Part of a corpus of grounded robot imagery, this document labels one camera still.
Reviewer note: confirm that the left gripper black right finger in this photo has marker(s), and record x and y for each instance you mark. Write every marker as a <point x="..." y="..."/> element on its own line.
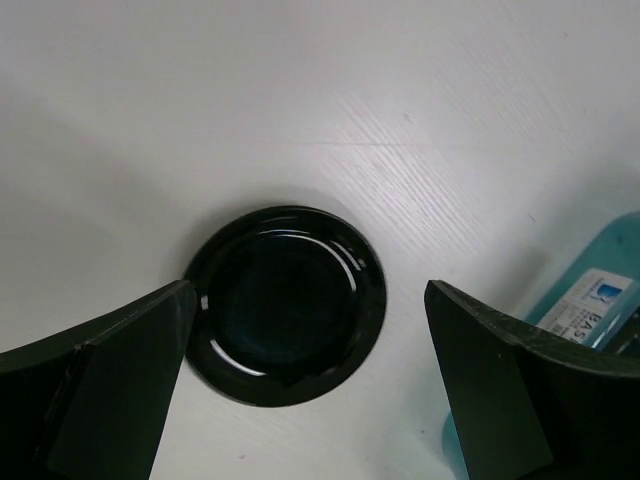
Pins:
<point x="528" y="404"/>

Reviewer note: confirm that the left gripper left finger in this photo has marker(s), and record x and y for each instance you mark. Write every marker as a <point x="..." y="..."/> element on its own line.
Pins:
<point x="91" y="401"/>

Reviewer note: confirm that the white label on bin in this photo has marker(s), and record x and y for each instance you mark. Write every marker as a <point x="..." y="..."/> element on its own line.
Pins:
<point x="594" y="308"/>

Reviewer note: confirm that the teal transparent plastic bin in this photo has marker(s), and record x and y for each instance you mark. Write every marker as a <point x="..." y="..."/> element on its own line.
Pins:
<point x="614" y="249"/>

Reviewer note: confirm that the black plate front left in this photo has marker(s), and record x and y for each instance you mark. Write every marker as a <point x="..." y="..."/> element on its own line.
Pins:
<point x="291" y="302"/>

